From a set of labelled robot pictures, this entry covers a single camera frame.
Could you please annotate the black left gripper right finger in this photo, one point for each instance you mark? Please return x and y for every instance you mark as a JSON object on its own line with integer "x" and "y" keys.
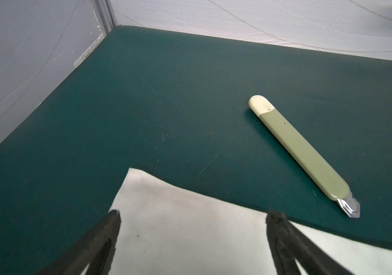
{"x": 290, "y": 247}

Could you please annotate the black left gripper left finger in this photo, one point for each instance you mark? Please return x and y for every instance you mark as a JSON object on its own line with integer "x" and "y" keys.
{"x": 93, "y": 252}

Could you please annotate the white printed canvas tote bag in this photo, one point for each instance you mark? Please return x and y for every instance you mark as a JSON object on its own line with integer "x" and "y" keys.
{"x": 166, "y": 230}

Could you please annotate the olive green utility knife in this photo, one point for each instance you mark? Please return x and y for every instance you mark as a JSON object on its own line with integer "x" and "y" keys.
{"x": 317, "y": 168}

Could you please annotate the green table mat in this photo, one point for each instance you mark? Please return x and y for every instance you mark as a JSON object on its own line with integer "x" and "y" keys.
{"x": 176, "y": 106}

